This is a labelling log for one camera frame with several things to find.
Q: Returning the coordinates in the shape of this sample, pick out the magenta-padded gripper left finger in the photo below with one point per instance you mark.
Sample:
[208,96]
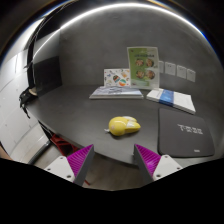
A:
[63,166]

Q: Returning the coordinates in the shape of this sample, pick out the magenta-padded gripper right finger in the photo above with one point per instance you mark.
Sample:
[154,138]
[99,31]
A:
[166,165]

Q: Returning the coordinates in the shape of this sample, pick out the yellow computer mouse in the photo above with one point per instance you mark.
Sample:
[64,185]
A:
[119,126]

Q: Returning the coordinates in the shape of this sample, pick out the black mouse pad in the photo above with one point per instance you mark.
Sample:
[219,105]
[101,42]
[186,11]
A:
[183,133]

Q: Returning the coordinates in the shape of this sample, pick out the red crate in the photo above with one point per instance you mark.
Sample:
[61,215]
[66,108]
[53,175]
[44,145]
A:
[63,144]

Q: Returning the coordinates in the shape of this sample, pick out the white book with blue band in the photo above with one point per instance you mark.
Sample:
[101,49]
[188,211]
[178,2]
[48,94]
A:
[171,99]

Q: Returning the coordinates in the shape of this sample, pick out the black bag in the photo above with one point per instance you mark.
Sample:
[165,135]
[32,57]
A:
[26,98]

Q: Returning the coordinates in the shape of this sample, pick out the grey flat magazine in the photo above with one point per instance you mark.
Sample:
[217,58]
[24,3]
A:
[115,92]

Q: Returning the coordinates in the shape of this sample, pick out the black flat panel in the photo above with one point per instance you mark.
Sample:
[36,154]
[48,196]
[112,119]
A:
[46,76]

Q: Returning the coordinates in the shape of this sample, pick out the green standing poster sheet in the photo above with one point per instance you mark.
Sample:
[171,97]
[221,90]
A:
[143,68]

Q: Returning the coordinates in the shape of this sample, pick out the small colourful printed card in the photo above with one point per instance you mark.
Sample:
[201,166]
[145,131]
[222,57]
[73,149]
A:
[116,78]

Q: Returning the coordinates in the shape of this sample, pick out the white ceiling light strip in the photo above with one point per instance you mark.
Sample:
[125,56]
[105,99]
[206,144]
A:
[126,5]

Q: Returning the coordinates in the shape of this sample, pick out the row of white wall plates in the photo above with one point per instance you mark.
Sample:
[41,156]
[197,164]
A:
[170,68]

